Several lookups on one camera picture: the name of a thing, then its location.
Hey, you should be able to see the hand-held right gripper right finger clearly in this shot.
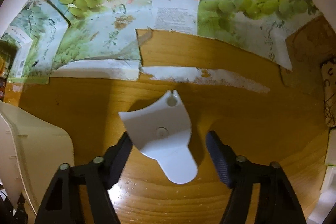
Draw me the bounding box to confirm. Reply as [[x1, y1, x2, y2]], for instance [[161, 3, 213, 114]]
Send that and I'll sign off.
[[205, 131, 307, 224]]

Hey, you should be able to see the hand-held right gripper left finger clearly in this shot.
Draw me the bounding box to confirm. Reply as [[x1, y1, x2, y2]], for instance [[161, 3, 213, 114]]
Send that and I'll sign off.
[[34, 132, 133, 224]]

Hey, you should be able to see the white fan-shaped plastic piece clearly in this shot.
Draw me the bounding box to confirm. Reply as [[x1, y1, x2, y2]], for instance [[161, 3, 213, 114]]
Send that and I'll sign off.
[[118, 90, 198, 185]]

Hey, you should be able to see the white plastic storage bin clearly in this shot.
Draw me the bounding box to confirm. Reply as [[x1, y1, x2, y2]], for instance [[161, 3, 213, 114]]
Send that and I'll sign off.
[[0, 101, 75, 215]]

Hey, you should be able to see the green tissue pack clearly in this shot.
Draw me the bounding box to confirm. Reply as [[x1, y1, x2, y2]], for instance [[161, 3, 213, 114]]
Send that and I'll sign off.
[[320, 127, 336, 194]]

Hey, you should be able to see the white embroidered cloth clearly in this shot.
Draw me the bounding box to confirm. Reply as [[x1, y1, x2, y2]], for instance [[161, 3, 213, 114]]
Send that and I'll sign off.
[[304, 187, 336, 224]]

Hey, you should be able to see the letter print fabric basket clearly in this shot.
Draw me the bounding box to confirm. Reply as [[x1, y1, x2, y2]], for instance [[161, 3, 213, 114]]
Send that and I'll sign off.
[[319, 56, 336, 127]]

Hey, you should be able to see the brown cardboard with drawing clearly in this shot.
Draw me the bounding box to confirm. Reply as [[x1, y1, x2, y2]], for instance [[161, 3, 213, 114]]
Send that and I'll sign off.
[[280, 15, 336, 98]]

